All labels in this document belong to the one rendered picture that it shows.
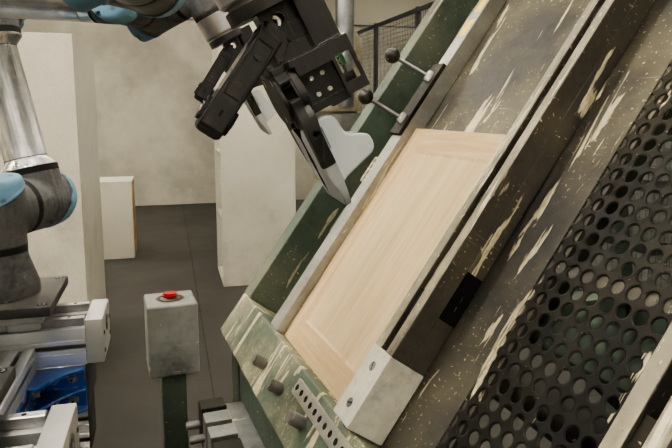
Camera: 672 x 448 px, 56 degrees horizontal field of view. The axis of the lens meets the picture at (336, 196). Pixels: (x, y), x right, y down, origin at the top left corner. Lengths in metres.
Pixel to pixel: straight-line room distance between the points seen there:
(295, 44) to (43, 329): 0.91
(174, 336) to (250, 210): 3.38
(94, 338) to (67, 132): 2.12
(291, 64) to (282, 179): 4.37
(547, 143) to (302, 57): 0.57
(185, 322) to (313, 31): 1.10
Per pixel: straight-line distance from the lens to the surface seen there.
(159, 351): 1.61
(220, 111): 0.58
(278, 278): 1.67
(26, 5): 1.28
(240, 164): 4.87
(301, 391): 1.19
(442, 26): 1.81
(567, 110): 1.08
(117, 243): 6.15
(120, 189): 6.06
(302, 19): 0.60
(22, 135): 1.45
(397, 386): 1.01
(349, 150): 0.60
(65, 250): 3.44
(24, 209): 1.35
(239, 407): 1.48
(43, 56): 3.38
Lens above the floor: 1.40
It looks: 8 degrees down
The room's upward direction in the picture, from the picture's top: straight up
